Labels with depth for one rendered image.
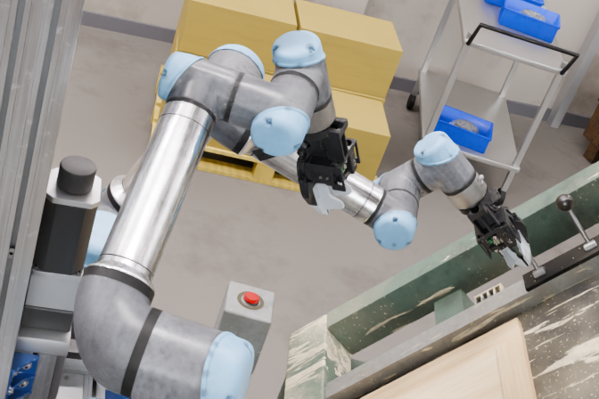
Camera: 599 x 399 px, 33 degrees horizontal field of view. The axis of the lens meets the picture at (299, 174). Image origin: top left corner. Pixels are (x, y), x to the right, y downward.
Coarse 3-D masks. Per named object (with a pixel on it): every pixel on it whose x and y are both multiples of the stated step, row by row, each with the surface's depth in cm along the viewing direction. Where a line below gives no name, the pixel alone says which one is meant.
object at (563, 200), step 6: (558, 198) 211; (564, 198) 211; (570, 198) 211; (558, 204) 211; (564, 204) 210; (570, 204) 210; (564, 210) 211; (570, 210) 212; (570, 216) 212; (576, 222) 211; (582, 228) 211; (582, 234) 211; (588, 240) 211; (594, 240) 210; (588, 246) 210; (594, 246) 210
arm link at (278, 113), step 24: (288, 72) 148; (240, 96) 143; (264, 96) 144; (288, 96) 144; (312, 96) 147; (240, 120) 145; (264, 120) 142; (288, 120) 142; (264, 144) 144; (288, 144) 143
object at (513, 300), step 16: (576, 272) 212; (592, 272) 211; (512, 288) 220; (544, 288) 214; (560, 288) 214; (480, 304) 222; (496, 304) 219; (512, 304) 217; (528, 304) 217; (448, 320) 226; (464, 320) 222; (480, 320) 220; (496, 320) 219; (416, 336) 229; (432, 336) 225; (448, 336) 222; (464, 336) 222; (400, 352) 228; (416, 352) 225; (432, 352) 225; (368, 368) 232; (384, 368) 228; (400, 368) 228; (336, 384) 235; (352, 384) 231; (368, 384) 231
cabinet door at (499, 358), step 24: (480, 336) 218; (504, 336) 213; (456, 360) 217; (480, 360) 213; (504, 360) 207; (528, 360) 205; (408, 384) 222; (432, 384) 217; (456, 384) 212; (480, 384) 207; (504, 384) 202; (528, 384) 198
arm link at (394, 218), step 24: (240, 144) 182; (288, 168) 184; (360, 192) 186; (384, 192) 188; (408, 192) 192; (360, 216) 187; (384, 216) 185; (408, 216) 186; (384, 240) 186; (408, 240) 186
